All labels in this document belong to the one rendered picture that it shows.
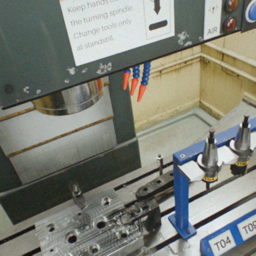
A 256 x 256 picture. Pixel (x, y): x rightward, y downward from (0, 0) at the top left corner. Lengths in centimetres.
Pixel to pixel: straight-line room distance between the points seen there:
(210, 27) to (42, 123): 83
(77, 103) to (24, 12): 25
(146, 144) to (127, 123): 50
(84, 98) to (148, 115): 135
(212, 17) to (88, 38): 20
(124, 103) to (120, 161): 32
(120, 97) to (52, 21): 93
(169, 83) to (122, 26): 147
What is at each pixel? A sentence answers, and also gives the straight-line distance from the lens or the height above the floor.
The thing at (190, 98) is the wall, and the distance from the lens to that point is 204.
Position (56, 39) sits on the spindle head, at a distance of 38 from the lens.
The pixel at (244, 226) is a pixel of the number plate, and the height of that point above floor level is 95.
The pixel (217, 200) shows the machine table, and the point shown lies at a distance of 113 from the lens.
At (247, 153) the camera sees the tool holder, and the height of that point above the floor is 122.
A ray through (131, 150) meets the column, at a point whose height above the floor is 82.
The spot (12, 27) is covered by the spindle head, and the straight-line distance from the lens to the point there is 37.
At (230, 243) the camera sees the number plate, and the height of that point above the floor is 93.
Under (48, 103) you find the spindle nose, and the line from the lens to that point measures 58.
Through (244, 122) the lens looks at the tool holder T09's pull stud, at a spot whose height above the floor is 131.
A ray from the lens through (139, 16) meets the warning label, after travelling 42.
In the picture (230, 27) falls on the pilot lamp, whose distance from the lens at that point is 51.
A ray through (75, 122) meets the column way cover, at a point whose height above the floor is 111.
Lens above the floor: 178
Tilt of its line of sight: 37 degrees down
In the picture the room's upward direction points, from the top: 9 degrees counter-clockwise
